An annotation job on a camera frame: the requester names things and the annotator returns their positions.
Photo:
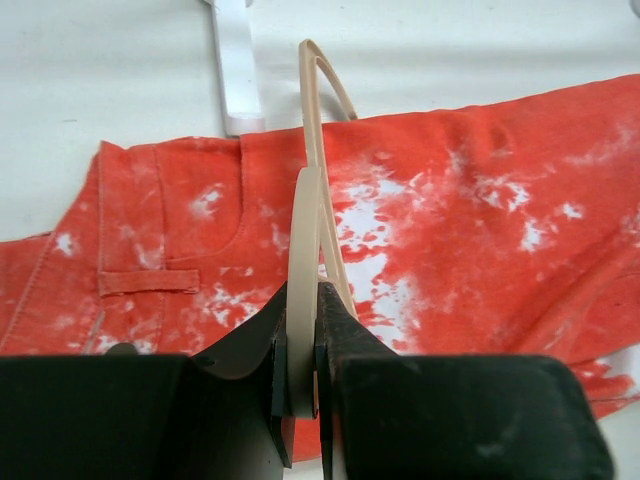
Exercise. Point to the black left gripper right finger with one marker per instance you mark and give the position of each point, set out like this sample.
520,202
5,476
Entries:
390,416

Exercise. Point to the wooden clothes hanger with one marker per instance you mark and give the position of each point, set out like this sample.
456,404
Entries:
314,235

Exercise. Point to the white clothes rack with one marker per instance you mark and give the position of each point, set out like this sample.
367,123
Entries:
242,111

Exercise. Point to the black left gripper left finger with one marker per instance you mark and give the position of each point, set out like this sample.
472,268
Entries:
219,414

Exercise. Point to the orange white tie-dye trousers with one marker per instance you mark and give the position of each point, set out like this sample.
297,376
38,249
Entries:
507,228

